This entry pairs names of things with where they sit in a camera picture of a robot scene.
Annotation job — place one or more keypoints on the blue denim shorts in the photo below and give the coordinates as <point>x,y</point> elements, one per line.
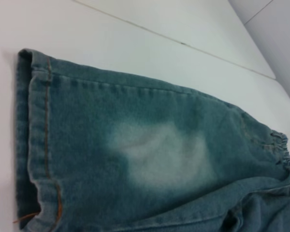
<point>135,157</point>

